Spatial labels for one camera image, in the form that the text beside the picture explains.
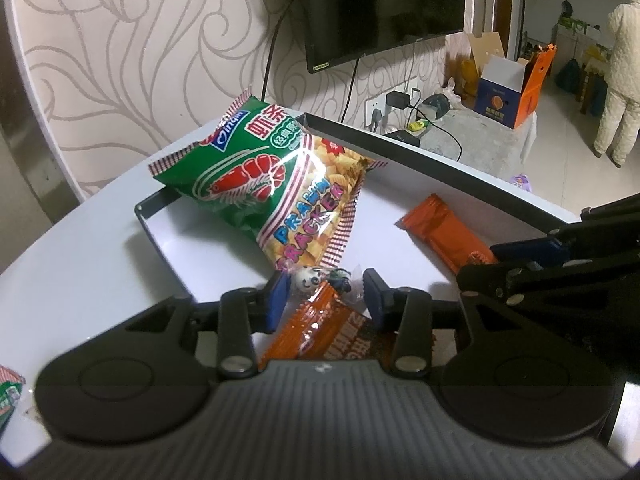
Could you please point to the white candy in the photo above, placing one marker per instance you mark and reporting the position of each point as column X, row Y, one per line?
column 306, row 280

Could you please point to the purple small object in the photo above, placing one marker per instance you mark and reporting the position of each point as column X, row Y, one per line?
column 521, row 181

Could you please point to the white wall socket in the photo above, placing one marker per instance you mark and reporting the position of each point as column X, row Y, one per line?
column 374, row 110

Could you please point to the yellow-green small bottle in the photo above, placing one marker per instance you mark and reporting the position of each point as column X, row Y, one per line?
column 419, row 125

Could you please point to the orange brown snack packet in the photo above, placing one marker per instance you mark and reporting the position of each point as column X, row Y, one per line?
column 325, row 335

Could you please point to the black television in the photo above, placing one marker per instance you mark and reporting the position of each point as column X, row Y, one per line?
column 380, row 5

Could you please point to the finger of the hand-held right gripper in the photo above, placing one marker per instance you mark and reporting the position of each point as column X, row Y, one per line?
column 560, row 290
column 530, row 249

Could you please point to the black set-top box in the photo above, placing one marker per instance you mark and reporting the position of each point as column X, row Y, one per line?
column 404, row 138

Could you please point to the grey round device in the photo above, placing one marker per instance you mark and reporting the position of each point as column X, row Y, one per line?
column 434, row 107

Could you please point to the blue and orange cardboard box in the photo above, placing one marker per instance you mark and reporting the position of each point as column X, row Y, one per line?
column 497, row 100

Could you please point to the dark green bag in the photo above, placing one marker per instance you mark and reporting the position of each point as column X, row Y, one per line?
column 569, row 76

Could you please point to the black charger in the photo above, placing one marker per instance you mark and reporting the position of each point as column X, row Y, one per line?
column 399, row 100

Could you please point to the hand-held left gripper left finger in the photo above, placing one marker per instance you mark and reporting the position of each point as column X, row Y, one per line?
column 277, row 305

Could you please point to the brown cardboard box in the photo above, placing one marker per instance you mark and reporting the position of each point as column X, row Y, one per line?
column 485, row 50

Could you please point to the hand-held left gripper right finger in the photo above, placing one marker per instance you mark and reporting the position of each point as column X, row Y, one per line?
column 376, row 302

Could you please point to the green prawn cracker packet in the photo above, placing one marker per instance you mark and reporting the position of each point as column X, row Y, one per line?
column 240, row 180
column 10, row 395

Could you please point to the long orange snack bar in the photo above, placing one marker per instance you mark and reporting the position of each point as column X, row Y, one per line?
column 440, row 230

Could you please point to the grey stone shelf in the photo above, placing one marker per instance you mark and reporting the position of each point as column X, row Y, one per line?
column 485, row 140

